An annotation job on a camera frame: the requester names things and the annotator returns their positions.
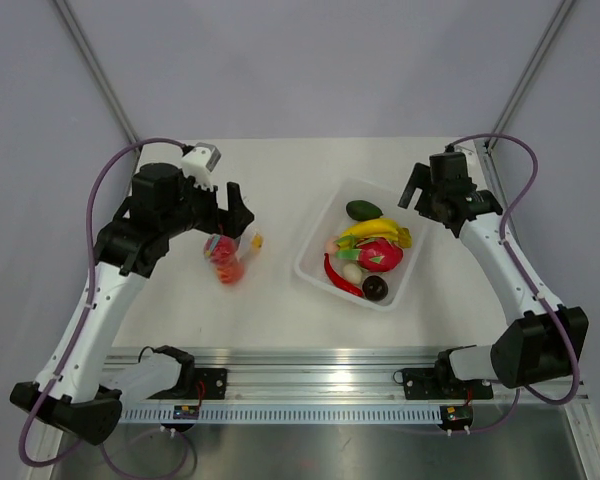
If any left aluminium corner post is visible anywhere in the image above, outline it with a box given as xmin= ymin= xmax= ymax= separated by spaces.
xmin=49 ymin=0 xmax=139 ymax=143

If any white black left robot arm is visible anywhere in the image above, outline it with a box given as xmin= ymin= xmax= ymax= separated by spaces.
xmin=10 ymin=163 xmax=255 ymax=445

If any red chili pepper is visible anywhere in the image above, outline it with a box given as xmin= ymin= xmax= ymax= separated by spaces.
xmin=323 ymin=253 xmax=364 ymax=298

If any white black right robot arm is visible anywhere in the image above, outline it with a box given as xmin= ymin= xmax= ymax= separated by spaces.
xmin=398 ymin=151 xmax=589 ymax=399

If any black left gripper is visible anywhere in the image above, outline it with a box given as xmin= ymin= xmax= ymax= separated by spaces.
xmin=160 ymin=168 xmax=252 ymax=238

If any right aluminium corner post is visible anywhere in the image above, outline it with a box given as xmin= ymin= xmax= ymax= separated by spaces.
xmin=484 ymin=0 xmax=579 ymax=152

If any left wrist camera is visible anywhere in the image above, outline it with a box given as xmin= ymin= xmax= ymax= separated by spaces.
xmin=181 ymin=142 xmax=221 ymax=191

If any dark green avocado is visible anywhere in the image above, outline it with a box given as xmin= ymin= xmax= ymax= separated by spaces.
xmin=345 ymin=200 xmax=383 ymax=222

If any yellow banana bunch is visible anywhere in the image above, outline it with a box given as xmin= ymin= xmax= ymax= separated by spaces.
xmin=336 ymin=218 xmax=412 ymax=248

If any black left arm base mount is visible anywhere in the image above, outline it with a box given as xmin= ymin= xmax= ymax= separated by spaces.
xmin=149 ymin=368 xmax=228 ymax=401

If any aluminium rail frame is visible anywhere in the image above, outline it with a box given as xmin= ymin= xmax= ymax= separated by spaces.
xmin=44 ymin=139 xmax=591 ymax=406

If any right small circuit board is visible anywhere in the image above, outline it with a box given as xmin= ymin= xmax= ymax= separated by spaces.
xmin=440 ymin=405 xmax=474 ymax=431

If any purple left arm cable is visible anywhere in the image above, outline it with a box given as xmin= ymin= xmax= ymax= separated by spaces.
xmin=18 ymin=137 xmax=199 ymax=476

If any clear zip top bag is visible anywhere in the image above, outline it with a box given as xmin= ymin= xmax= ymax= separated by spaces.
xmin=203 ymin=227 xmax=264 ymax=285

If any orange red tomato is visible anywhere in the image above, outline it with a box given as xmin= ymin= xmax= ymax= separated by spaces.
xmin=215 ymin=260 xmax=245 ymax=285

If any red apple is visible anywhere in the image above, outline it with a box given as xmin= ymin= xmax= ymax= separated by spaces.
xmin=204 ymin=235 xmax=237 ymax=266

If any white slotted cable duct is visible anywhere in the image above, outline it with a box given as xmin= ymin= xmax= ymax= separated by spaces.
xmin=120 ymin=403 xmax=441 ymax=426

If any white perforated plastic basket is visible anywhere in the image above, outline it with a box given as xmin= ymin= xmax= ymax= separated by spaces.
xmin=294 ymin=178 xmax=429 ymax=312

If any white garlic bulb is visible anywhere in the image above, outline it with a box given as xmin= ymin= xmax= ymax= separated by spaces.
xmin=342 ymin=263 xmax=364 ymax=285

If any pink peach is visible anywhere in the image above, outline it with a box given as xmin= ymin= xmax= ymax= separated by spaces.
xmin=325 ymin=240 xmax=339 ymax=255

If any left small circuit board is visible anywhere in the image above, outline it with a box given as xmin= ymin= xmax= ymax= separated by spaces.
xmin=173 ymin=405 xmax=200 ymax=421

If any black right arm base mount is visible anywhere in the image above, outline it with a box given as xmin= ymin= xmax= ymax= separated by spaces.
xmin=392 ymin=367 xmax=494 ymax=401

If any aluminium corner post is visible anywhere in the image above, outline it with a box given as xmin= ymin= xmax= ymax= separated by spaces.
xmin=49 ymin=0 xmax=139 ymax=143
xmin=484 ymin=0 xmax=579 ymax=152

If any pink dragon fruit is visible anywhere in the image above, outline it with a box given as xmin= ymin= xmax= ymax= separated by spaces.
xmin=335 ymin=237 xmax=404 ymax=273

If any small circuit board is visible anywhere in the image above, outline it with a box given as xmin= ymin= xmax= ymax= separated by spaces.
xmin=440 ymin=405 xmax=474 ymax=431
xmin=173 ymin=405 xmax=200 ymax=421

